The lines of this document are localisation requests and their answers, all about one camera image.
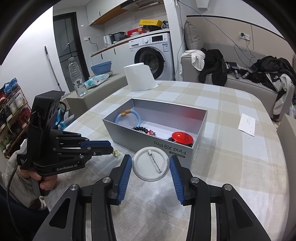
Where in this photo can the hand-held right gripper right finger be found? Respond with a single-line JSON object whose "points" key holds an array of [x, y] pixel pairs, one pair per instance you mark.
{"points": [[177, 180]]}

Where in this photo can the clear round pin badge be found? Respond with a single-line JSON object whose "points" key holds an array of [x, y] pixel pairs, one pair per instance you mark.
{"points": [[143, 166]]}

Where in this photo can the blue basin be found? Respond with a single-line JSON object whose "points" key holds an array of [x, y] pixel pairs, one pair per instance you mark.
{"points": [[101, 68]]}

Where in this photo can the black striped garment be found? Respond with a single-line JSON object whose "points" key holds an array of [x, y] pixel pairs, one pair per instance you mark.
{"points": [[215, 67]]}

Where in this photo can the yellow box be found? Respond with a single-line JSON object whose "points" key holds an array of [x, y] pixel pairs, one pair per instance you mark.
{"points": [[150, 22]]}

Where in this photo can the white kettle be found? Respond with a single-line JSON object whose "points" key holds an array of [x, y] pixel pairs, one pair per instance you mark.
{"points": [[107, 40]]}

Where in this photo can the red basket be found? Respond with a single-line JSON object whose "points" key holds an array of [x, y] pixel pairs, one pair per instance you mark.
{"points": [[134, 32]]}

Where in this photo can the white wall outlet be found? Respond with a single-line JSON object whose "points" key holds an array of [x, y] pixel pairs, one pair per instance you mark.
{"points": [[244, 35]]}

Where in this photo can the white paper roll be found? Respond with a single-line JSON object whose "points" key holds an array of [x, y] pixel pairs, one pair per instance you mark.
{"points": [[138, 77]]}

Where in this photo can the small green charm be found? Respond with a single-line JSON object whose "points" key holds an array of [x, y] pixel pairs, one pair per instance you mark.
{"points": [[116, 153]]}

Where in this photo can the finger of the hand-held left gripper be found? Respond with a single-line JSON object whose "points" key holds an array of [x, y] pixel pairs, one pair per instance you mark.
{"points": [[99, 152], [97, 144]]}

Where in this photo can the white washing machine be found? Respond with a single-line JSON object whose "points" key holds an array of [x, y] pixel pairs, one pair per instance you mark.
{"points": [[159, 46]]}

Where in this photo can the white garment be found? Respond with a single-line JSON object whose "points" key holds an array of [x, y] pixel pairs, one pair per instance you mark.
{"points": [[196, 59]]}

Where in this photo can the grey sofa pillow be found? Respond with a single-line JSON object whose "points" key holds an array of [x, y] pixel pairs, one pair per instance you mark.
{"points": [[193, 34]]}

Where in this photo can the person's left forearm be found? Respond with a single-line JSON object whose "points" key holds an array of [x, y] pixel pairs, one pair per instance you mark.
{"points": [[18, 185]]}

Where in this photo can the grey cardboard box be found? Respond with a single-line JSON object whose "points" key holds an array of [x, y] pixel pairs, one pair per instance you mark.
{"points": [[150, 143]]}

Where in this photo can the wet wipes packet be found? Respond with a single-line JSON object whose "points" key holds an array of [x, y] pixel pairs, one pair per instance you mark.
{"points": [[96, 81]]}

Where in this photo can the white envelope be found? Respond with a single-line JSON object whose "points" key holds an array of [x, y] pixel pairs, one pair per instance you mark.
{"points": [[247, 124]]}

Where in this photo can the white grey jacket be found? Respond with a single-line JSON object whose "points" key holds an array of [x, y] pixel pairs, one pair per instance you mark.
{"points": [[282, 92]]}

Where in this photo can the grey sofa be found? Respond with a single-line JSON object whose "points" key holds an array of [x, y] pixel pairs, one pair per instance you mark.
{"points": [[249, 90]]}

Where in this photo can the person's left hand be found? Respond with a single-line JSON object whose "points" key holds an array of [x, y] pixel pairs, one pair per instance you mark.
{"points": [[47, 184]]}

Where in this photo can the black jacket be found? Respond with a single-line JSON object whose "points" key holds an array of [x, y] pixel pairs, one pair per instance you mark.
{"points": [[266, 64]]}

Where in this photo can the black remote control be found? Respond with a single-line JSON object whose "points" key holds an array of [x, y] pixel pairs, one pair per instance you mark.
{"points": [[236, 74]]}

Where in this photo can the clear water bottle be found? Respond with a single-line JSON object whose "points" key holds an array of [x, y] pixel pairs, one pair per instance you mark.
{"points": [[77, 78]]}

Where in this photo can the shoe rack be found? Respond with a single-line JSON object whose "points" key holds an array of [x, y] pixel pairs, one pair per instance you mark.
{"points": [[11, 115]]}

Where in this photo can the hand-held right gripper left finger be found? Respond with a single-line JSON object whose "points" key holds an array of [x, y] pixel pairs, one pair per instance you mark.
{"points": [[123, 178]]}

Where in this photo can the red round badge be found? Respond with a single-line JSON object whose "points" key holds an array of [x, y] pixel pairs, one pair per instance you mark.
{"points": [[181, 138]]}

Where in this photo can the dark glass door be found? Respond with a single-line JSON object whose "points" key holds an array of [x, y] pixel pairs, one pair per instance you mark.
{"points": [[67, 46]]}

